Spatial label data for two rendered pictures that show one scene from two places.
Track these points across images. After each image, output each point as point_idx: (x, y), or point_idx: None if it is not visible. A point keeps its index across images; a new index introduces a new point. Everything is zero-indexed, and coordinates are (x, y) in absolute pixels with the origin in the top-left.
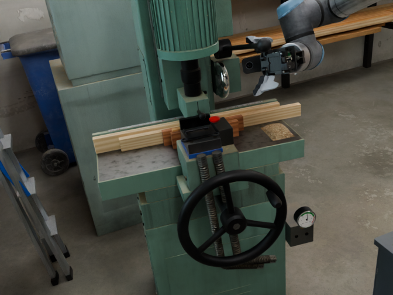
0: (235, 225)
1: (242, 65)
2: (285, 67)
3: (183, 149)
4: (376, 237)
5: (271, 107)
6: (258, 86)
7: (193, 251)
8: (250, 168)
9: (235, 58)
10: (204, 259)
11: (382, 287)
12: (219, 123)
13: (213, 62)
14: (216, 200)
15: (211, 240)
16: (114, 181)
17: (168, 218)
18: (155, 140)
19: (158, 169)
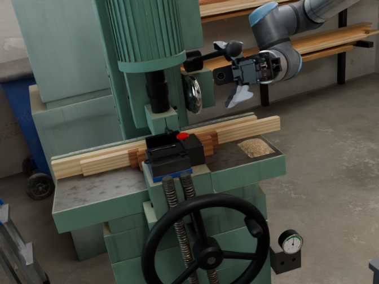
0: (210, 258)
1: (213, 76)
2: (259, 75)
3: (148, 171)
4: (371, 261)
5: (247, 121)
6: (231, 97)
7: None
8: (226, 190)
9: (208, 71)
10: None
11: None
12: (188, 140)
13: (184, 76)
14: (189, 228)
15: (183, 278)
16: (71, 211)
17: (136, 249)
18: (121, 162)
19: (121, 195)
